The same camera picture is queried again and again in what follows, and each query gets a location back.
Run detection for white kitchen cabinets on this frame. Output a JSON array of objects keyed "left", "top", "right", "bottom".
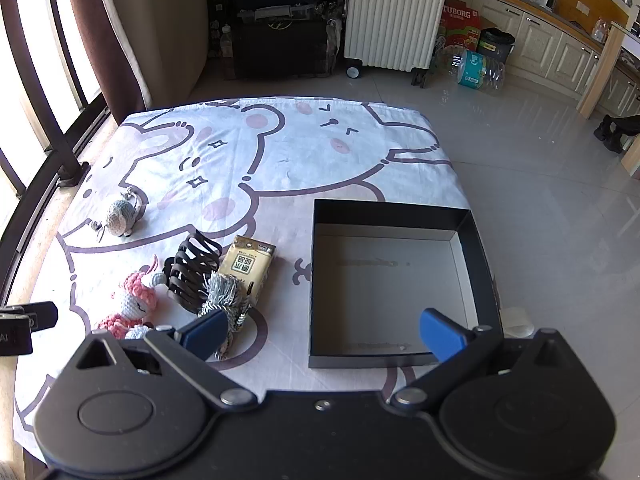
[{"left": 447, "top": 0, "right": 640, "bottom": 116}]

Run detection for black trunk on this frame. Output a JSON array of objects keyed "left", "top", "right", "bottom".
[{"left": 232, "top": 5, "right": 346, "bottom": 80}]

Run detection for brown curtain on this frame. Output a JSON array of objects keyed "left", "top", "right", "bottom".
[{"left": 62, "top": 0, "right": 147, "bottom": 126}]

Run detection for printed cartoon bear blanket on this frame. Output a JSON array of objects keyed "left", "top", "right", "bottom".
[{"left": 15, "top": 96, "right": 473, "bottom": 461}]

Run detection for grey tassel rope toy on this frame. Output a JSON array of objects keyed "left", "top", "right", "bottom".
[{"left": 199, "top": 272, "right": 253, "bottom": 361}]

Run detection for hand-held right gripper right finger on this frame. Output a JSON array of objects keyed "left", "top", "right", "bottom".
[{"left": 387, "top": 308, "right": 576, "bottom": 408}]

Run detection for white paper cup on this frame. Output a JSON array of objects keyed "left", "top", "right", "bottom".
[{"left": 500, "top": 307, "right": 536, "bottom": 339}]

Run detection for large clear plastic bottle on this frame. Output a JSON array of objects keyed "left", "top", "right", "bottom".
[{"left": 432, "top": 45, "right": 506, "bottom": 93}]

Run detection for black bag on floor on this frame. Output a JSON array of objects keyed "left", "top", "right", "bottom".
[{"left": 593, "top": 114, "right": 640, "bottom": 154}]

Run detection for black trash bin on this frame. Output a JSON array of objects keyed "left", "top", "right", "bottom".
[{"left": 477, "top": 27, "right": 516, "bottom": 63}]

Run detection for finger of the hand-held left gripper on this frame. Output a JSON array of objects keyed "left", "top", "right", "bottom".
[{"left": 0, "top": 301, "right": 58, "bottom": 332}]

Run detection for white radiator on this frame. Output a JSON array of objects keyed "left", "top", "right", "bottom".
[{"left": 343, "top": 0, "right": 449, "bottom": 79}]

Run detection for black cardboard box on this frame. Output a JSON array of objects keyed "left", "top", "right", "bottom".
[{"left": 308, "top": 199, "right": 502, "bottom": 369}]

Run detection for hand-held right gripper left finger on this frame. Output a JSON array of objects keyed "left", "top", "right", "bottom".
[{"left": 65, "top": 308, "right": 258, "bottom": 409}]

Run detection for black window railing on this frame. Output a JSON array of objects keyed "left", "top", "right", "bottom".
[{"left": 0, "top": 0, "right": 108, "bottom": 241}]

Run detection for pink crochet doll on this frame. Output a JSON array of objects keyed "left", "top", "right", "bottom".
[{"left": 97, "top": 255, "right": 171, "bottom": 341}]

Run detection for beige curtain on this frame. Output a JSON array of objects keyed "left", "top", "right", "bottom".
[{"left": 95, "top": 0, "right": 209, "bottom": 122}]

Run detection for wooden table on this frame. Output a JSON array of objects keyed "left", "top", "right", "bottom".
[{"left": 575, "top": 22, "right": 640, "bottom": 178}]

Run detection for black hair claw clip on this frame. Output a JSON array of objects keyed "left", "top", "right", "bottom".
[{"left": 165, "top": 230, "right": 224, "bottom": 316}]

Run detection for red cardboard box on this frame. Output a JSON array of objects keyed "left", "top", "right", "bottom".
[{"left": 439, "top": 0, "right": 483, "bottom": 51}]

